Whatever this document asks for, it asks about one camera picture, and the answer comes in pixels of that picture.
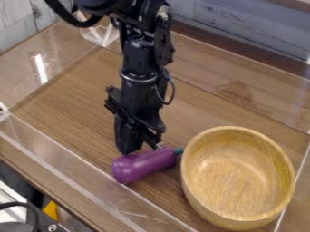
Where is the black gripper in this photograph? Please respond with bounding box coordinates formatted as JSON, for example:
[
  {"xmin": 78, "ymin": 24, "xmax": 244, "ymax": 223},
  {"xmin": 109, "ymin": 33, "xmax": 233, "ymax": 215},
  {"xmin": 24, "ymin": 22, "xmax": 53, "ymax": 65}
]
[{"xmin": 105, "ymin": 72, "xmax": 175, "ymax": 155}]

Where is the brown wooden bowl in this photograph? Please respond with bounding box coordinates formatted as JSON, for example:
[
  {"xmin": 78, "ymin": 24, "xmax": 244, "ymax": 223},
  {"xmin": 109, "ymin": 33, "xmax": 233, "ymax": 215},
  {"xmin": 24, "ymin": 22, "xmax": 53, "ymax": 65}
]
[{"xmin": 180, "ymin": 126, "xmax": 295, "ymax": 231}]

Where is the black cable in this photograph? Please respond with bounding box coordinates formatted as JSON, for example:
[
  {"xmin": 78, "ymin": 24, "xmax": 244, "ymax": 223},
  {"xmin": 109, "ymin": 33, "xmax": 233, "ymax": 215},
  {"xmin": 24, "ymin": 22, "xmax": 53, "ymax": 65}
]
[{"xmin": 0, "ymin": 201, "xmax": 41, "ymax": 232}]

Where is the clear acrylic corner bracket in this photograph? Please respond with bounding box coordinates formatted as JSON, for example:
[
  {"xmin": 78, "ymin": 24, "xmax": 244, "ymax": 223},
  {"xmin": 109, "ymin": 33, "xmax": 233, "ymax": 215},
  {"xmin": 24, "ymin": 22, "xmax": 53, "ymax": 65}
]
[{"xmin": 80, "ymin": 20, "xmax": 120, "ymax": 48}]

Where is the clear acrylic tray wall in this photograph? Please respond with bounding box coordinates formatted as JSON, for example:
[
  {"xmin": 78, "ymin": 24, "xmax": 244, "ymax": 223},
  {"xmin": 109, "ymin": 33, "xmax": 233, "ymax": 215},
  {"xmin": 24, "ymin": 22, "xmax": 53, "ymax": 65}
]
[{"xmin": 0, "ymin": 23, "xmax": 310, "ymax": 232}]

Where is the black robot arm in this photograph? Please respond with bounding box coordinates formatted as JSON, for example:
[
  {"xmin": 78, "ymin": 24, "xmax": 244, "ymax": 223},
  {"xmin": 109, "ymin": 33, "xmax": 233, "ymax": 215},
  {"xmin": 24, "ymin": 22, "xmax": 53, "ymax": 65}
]
[{"xmin": 44, "ymin": 0, "xmax": 175, "ymax": 155}]

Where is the purple toy eggplant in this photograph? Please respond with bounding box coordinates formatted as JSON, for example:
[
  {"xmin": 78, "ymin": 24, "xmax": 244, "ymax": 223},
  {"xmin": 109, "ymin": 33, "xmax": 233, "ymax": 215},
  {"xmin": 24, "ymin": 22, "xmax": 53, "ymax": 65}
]
[{"xmin": 110, "ymin": 147, "xmax": 184, "ymax": 184}]

